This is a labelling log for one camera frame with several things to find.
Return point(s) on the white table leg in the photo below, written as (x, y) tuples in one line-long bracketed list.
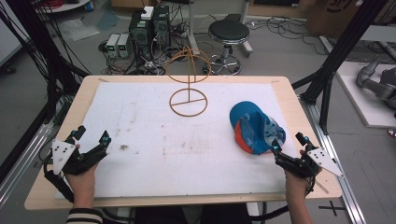
[(192, 25), (246, 37)]

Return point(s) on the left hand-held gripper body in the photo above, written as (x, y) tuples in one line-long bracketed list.
[(63, 155)]

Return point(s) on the aluminium rail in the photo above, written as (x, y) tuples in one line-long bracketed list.
[(21, 165), (336, 161)]

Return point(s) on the person's right hand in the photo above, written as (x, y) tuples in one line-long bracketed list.
[(295, 186)]

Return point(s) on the white box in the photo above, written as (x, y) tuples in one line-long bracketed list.
[(147, 12)]

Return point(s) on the blue tape roll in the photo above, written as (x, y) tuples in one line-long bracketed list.
[(89, 6)]

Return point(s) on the white foam mat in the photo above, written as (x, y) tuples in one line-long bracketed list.
[(174, 146)]

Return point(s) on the blue and orange cap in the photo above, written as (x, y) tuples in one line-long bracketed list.
[(255, 126)]

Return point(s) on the clear plastic sheet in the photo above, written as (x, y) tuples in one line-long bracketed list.
[(77, 29)]

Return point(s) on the grey bench power supply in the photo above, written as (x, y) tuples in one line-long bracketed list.
[(124, 45), (112, 45)]

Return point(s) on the black metal frame post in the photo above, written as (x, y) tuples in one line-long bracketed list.
[(339, 53)]

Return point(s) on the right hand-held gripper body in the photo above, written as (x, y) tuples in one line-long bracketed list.
[(320, 158)]

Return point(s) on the person's dark trouser legs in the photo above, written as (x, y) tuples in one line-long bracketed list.
[(193, 214)]

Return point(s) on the black round stool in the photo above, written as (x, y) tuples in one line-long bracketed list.
[(229, 31)]

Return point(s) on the person's left hand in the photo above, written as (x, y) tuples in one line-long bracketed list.
[(82, 182)]

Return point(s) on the black computer tower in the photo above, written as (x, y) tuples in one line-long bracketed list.
[(161, 26), (140, 34)]

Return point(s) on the cardboard box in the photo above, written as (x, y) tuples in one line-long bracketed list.
[(336, 15)]

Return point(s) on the white platform board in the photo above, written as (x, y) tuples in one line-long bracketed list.
[(367, 109)]

